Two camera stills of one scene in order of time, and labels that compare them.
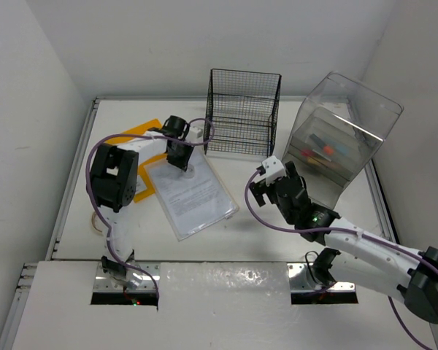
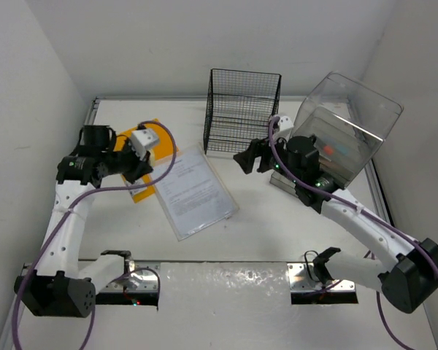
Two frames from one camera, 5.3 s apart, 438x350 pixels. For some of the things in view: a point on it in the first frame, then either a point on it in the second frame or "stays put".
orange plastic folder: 141,130 stays put
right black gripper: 260,188 -> 258,148
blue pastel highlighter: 343,149 stays put
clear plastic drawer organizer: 337,128 stays put
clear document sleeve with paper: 192,200 stays put
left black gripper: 182,163 -> 139,167
